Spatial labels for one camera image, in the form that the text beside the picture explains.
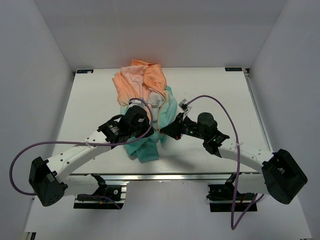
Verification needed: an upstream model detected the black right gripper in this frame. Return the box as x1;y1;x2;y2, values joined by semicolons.
160;112;207;141

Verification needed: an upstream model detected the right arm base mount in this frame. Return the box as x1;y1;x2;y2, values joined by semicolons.
206;183;254;213

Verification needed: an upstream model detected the blue label corner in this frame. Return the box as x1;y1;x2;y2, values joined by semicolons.
224;67;243;72
76;69;94;74

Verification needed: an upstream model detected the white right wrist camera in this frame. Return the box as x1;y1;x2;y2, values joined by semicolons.
178;99;192;113

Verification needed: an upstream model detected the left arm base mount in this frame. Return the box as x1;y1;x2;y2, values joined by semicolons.
73;173;127;210

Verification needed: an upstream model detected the aluminium table rail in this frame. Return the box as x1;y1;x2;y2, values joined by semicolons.
242;68;272;150
67;172;263;182

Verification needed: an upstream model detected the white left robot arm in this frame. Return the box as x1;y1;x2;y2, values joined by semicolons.
29;105;153;207

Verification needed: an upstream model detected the blue label left corner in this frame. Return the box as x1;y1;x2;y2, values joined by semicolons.
76;69;94;74

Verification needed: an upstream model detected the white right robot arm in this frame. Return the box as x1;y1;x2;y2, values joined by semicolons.
160;112;308;205

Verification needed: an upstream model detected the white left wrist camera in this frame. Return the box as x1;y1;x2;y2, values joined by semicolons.
128;98;145;108

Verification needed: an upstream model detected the blue label right corner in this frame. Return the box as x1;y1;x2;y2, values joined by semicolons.
224;67;243;72

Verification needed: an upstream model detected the aluminium table right rail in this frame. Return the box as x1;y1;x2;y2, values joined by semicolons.
242;68;272;150

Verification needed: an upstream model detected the orange and teal jacket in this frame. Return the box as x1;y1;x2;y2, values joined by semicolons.
112;59;178;164

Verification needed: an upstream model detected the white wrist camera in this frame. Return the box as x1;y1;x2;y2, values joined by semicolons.
128;98;145;108
178;99;192;113

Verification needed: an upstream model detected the aluminium table front rail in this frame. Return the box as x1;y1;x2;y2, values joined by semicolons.
67;172;263;182

